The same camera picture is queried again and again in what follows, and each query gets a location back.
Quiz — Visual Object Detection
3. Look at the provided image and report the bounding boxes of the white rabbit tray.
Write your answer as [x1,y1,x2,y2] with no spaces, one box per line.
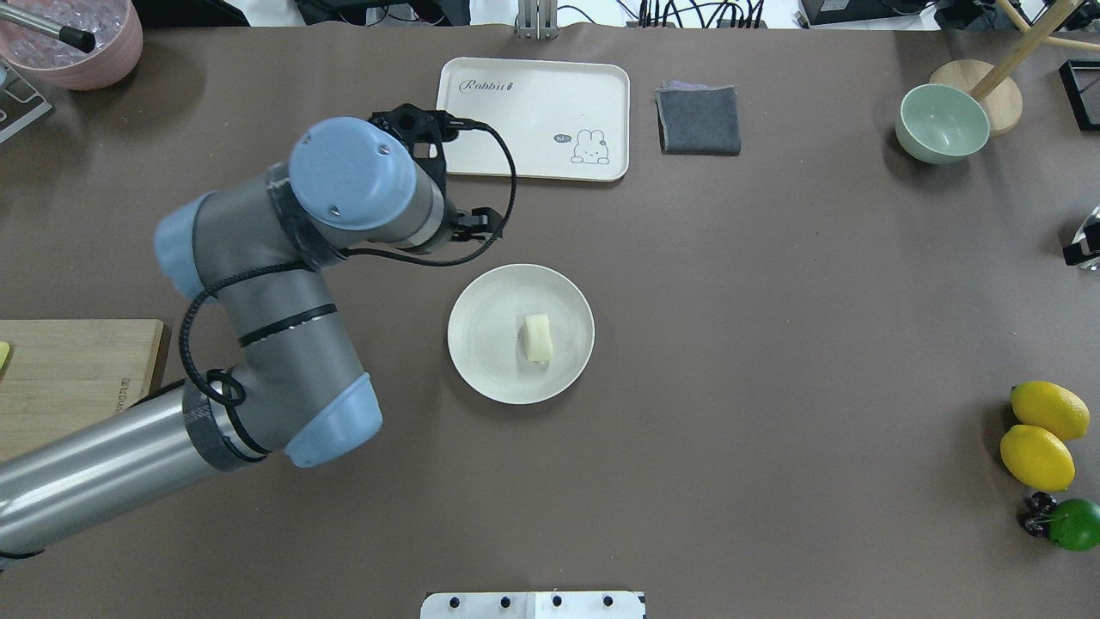
[436,58,630,181]

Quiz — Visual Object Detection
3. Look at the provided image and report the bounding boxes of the wooden cup stand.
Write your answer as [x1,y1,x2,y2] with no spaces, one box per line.
[930,1,1097,137]

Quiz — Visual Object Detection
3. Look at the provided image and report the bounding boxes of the mint green bowl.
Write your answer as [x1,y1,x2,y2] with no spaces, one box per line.
[893,82,993,165]

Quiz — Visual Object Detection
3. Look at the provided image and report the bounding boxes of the yellow lemon near lime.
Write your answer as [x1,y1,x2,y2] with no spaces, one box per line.
[1000,424,1076,493]

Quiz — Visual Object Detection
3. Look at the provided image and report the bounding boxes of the grey folded cloth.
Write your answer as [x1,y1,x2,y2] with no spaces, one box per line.
[655,85,743,156]

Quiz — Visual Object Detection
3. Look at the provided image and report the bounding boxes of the round white plate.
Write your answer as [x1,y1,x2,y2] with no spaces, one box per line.
[447,264,595,405]

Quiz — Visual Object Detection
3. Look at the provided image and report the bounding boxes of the pale steamed bun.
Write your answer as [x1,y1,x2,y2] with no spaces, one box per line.
[523,313,553,362]

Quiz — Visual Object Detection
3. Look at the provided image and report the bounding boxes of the green lime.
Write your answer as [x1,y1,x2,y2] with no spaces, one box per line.
[1049,498,1099,552]

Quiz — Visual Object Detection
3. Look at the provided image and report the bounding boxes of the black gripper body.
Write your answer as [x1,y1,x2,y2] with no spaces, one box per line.
[370,103,504,254]

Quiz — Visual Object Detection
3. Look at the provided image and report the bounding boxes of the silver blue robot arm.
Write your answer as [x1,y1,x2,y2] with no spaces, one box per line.
[1,103,514,570]

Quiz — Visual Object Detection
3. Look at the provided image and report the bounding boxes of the pink bowl with ice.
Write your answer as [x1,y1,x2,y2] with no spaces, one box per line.
[1,1,143,90]

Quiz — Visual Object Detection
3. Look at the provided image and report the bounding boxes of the yellow lemon outer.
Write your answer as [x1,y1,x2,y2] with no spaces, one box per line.
[1010,382,1091,440]

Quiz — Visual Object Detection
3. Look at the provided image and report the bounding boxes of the aluminium frame post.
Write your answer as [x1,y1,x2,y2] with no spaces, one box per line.
[515,0,560,40]

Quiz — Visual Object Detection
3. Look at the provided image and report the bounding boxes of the dark grapes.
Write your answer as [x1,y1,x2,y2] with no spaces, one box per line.
[1018,491,1060,538]

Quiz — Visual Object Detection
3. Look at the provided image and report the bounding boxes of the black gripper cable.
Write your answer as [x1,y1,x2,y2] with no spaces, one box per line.
[178,120,518,457]

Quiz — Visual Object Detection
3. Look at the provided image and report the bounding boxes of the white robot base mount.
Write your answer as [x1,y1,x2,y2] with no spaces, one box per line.
[419,589,647,618]

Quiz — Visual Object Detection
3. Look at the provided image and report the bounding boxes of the wooden cutting board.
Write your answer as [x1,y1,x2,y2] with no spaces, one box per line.
[1,320,166,461]

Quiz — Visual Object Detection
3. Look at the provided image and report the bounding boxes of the purple cloth under grey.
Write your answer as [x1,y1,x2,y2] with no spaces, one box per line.
[663,81,711,91]

